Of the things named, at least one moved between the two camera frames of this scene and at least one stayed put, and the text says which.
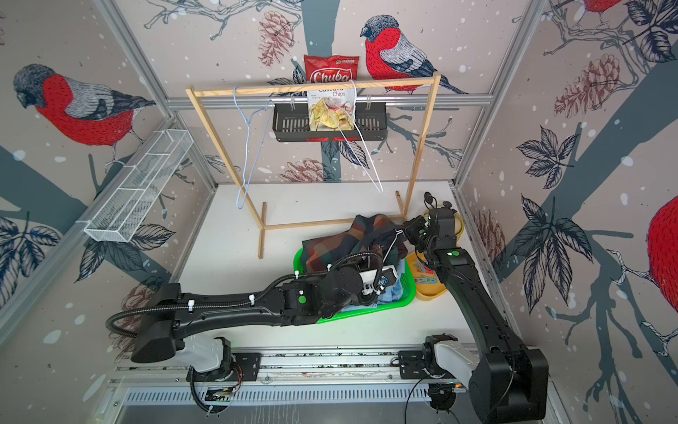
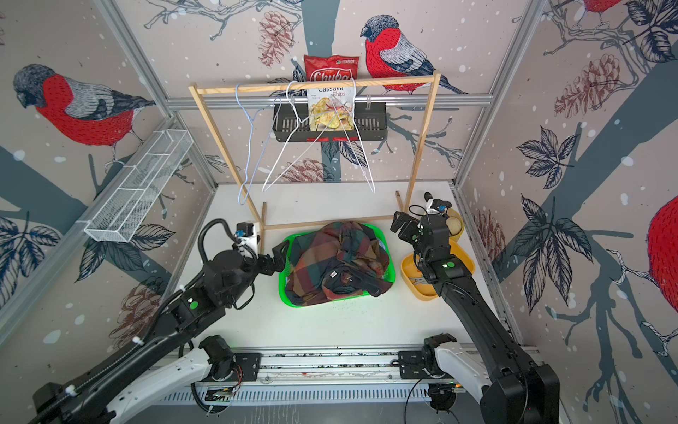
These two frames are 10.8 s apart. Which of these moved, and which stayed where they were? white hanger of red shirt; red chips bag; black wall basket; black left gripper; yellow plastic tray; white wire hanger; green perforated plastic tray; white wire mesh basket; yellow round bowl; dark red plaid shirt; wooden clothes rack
Moved: white wire hanger; dark red plaid shirt; white hanger of red shirt; black left gripper; green perforated plastic tray
Stayed: yellow plastic tray; black wall basket; wooden clothes rack; yellow round bowl; white wire mesh basket; red chips bag
